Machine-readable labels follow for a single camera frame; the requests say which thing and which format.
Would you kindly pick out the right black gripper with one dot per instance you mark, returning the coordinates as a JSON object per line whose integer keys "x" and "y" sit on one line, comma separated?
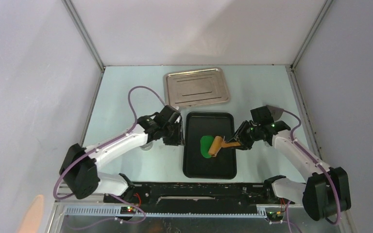
{"x": 239, "y": 136}

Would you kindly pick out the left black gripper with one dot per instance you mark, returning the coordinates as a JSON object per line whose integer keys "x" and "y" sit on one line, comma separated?
{"x": 178, "y": 140}

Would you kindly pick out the wooden dough roller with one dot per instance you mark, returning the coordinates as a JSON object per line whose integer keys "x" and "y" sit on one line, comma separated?
{"x": 219, "y": 143}

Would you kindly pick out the green dough piece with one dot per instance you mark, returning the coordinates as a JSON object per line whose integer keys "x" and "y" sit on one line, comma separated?
{"x": 205, "y": 145}

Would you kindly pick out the black plastic tray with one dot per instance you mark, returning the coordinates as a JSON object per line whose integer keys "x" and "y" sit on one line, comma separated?
{"x": 201, "y": 130}

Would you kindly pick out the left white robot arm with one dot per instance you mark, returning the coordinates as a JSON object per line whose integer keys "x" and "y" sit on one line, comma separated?
{"x": 81, "y": 168}

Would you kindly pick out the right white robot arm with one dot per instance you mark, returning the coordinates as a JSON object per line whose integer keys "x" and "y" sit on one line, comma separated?
{"x": 324, "y": 191}

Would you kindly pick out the silver metal tray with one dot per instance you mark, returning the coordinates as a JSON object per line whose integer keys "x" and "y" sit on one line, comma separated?
{"x": 196, "y": 87}

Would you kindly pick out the metal scraper with wooden handle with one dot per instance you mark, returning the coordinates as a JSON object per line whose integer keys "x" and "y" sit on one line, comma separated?
{"x": 276, "y": 112}

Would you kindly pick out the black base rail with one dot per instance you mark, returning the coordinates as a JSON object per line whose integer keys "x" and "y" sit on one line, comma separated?
{"x": 199, "y": 198}

